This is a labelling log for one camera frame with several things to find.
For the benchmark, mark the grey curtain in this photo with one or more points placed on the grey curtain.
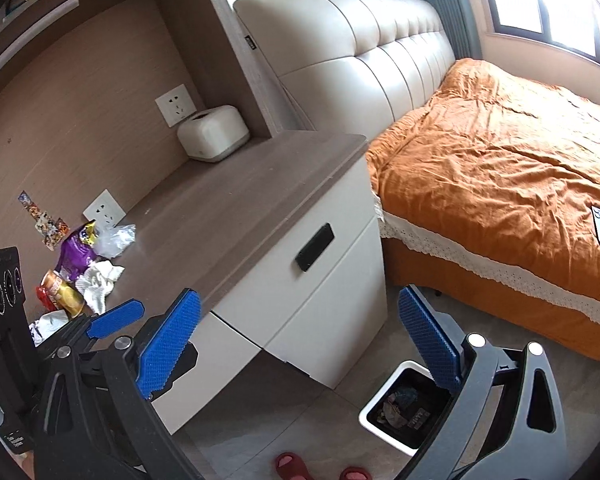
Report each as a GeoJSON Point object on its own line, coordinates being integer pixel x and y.
{"type": "Point", "coordinates": [445, 5]}

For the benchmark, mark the strip of picture stickers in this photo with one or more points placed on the strip of picture stickers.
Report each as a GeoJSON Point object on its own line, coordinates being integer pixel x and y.
{"type": "Point", "coordinates": [42, 220]}

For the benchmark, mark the orange red snack packet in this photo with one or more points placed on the orange red snack packet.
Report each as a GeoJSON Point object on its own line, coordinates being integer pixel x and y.
{"type": "Point", "coordinates": [62, 295]}

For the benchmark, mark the red slipper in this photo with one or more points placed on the red slipper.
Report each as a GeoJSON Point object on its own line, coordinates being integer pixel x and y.
{"type": "Point", "coordinates": [292, 466]}
{"type": "Point", "coordinates": [355, 474]}

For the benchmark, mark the orange bedspread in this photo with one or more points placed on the orange bedspread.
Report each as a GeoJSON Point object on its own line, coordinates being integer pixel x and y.
{"type": "Point", "coordinates": [490, 160]}

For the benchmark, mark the white lace bed trim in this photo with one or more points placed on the white lace bed trim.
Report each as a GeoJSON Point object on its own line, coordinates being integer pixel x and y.
{"type": "Point", "coordinates": [480, 256]}

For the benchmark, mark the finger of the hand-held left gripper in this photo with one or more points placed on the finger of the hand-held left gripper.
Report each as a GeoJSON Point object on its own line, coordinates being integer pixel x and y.
{"type": "Point", "coordinates": [115, 317]}

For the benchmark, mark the white square trash bin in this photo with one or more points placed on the white square trash bin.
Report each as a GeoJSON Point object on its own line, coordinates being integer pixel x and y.
{"type": "Point", "coordinates": [367, 410]}

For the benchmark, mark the clear plastic bag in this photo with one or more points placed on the clear plastic bag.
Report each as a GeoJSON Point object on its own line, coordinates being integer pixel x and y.
{"type": "Point", "coordinates": [114, 240]}

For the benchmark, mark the window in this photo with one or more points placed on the window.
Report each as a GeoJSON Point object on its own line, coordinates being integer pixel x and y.
{"type": "Point", "coordinates": [555, 0]}

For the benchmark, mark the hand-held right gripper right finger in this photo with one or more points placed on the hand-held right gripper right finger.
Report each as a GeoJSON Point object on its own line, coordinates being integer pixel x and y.
{"type": "Point", "coordinates": [427, 342]}

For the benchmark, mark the purple snack bag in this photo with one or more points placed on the purple snack bag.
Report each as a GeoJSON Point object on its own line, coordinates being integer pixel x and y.
{"type": "Point", "coordinates": [75, 255]}

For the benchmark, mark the white tissue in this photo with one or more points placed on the white tissue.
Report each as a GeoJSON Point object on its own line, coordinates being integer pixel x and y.
{"type": "Point", "coordinates": [99, 285]}

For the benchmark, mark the cream padded headboard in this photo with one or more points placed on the cream padded headboard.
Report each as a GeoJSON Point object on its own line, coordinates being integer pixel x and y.
{"type": "Point", "coordinates": [340, 60]}

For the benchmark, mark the white wall socket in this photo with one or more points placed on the white wall socket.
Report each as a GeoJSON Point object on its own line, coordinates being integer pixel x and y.
{"type": "Point", "coordinates": [174, 105]}
{"type": "Point", "coordinates": [102, 210]}

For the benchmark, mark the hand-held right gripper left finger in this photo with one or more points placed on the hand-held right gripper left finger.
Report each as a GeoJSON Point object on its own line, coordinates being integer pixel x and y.
{"type": "Point", "coordinates": [170, 342]}

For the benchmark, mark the white tissue box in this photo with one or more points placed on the white tissue box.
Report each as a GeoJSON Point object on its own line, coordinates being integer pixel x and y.
{"type": "Point", "coordinates": [212, 132]}

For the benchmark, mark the white light bar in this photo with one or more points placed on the white light bar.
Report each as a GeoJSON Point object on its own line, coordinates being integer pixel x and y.
{"type": "Point", "coordinates": [35, 20]}

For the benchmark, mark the white paper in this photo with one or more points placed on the white paper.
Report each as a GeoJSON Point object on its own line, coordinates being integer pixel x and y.
{"type": "Point", "coordinates": [47, 322]}

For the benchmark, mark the white drawer cabinet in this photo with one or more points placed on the white drawer cabinet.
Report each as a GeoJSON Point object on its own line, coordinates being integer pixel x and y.
{"type": "Point", "coordinates": [330, 305]}

